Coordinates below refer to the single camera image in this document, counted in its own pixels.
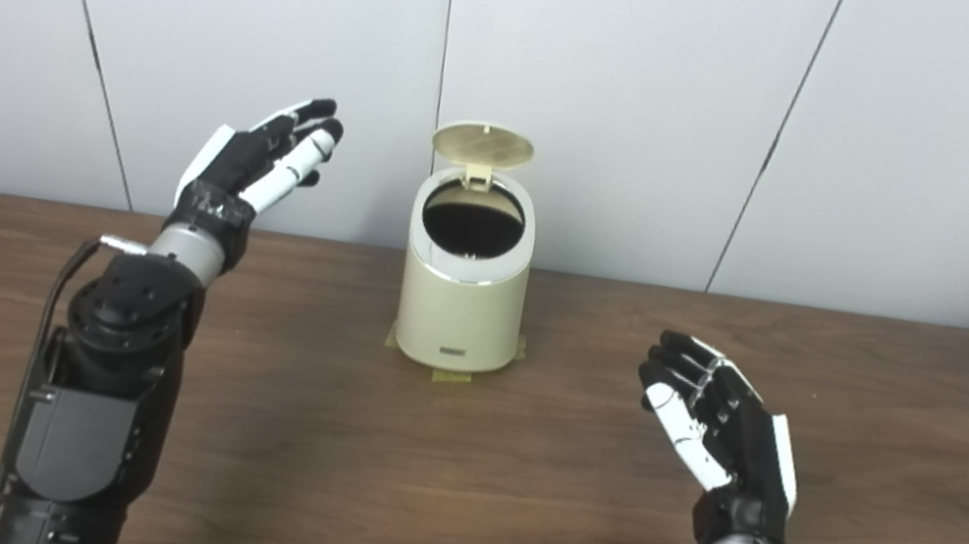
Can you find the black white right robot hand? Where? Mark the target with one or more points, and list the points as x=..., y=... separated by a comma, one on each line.
x=747, y=448

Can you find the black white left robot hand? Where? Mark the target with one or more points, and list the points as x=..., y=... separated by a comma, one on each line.
x=238, y=169

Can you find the cream round bin lid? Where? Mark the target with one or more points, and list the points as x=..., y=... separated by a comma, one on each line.
x=483, y=147

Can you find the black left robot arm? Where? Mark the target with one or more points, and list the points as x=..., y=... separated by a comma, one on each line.
x=97, y=403

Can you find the cream-colored round bin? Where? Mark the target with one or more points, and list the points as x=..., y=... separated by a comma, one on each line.
x=457, y=317

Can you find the yellow-green tape piece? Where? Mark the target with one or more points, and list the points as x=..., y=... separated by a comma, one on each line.
x=392, y=334
x=520, y=349
x=452, y=376

